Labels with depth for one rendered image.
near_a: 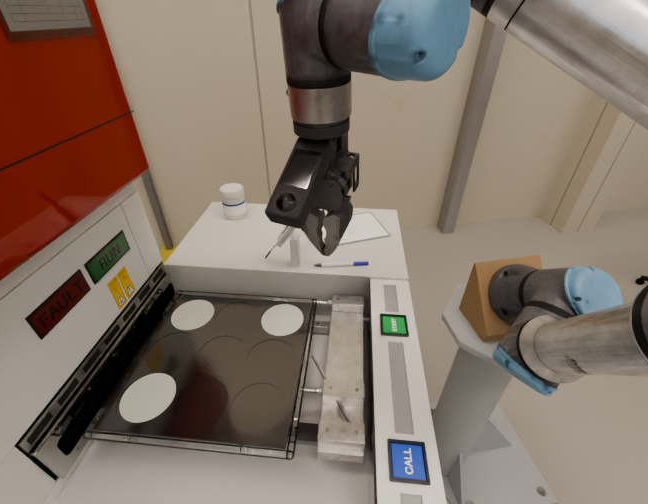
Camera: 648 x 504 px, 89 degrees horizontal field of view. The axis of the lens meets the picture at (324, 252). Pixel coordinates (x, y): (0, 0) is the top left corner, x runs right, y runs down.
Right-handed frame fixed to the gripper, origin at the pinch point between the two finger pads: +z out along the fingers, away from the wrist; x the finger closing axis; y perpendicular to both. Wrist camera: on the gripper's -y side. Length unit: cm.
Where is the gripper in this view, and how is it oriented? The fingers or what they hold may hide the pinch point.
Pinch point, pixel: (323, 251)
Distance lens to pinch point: 52.7
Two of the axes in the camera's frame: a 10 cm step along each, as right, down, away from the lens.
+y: 3.7, -6.1, 7.0
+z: 0.6, 7.7, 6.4
